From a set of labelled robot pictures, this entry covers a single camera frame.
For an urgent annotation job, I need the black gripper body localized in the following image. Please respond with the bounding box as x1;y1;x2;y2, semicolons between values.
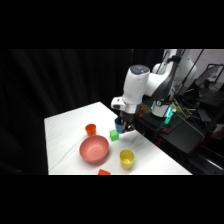
118;111;137;128

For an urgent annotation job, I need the yellow plastic cup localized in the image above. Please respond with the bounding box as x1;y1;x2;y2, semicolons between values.
119;148;136;171

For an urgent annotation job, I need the orange plastic cup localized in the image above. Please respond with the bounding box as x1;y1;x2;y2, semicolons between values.
84;123;97;137

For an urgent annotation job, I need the pink plastic bowl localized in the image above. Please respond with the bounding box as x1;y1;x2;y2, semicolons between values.
78;134;111;164

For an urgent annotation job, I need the green cube block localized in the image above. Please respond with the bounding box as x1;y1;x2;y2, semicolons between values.
109;129;120;142

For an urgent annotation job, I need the green status light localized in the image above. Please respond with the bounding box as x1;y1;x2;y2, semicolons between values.
162;107;175;127

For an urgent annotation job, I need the red-orange block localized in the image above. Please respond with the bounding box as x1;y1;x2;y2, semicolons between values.
97;168;112;176

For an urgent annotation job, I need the black robot stand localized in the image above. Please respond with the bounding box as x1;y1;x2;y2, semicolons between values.
133;97;206;156

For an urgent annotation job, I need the black laptop screen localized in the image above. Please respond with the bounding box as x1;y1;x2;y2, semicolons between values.
194;63;224;90

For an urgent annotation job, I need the black curtain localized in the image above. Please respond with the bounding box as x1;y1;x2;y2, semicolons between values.
0;49;165;176

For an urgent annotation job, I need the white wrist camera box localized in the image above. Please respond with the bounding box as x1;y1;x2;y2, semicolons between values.
110;96;128;111

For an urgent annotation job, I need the yellow-green cable bundle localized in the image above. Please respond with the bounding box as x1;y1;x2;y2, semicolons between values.
172;98;195;120

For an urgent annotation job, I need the black hanging robot cable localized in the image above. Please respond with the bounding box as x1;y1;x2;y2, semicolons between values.
173;49;205;98

